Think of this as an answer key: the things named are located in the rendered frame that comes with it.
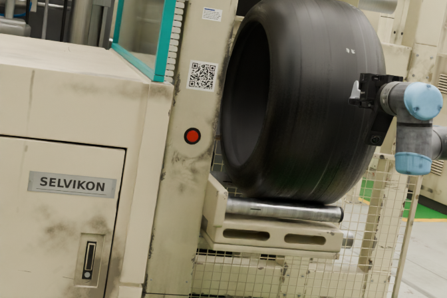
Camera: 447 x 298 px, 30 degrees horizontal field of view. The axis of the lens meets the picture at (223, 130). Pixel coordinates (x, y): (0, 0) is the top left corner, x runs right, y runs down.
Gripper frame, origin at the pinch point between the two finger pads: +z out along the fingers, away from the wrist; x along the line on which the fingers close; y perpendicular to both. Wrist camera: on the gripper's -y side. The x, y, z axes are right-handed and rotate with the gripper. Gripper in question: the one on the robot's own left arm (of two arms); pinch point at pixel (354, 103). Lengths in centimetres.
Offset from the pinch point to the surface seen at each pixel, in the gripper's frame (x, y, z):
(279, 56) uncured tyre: 17.7, 9.0, 8.5
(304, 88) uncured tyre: 12.5, 2.0, 2.4
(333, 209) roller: -7.1, -29.0, 18.6
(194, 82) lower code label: 35.1, 0.0, 22.0
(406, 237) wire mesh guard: -59, -43, 68
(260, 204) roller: 14.0, -29.5, 18.3
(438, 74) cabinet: -266, 36, 419
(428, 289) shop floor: -166, -96, 225
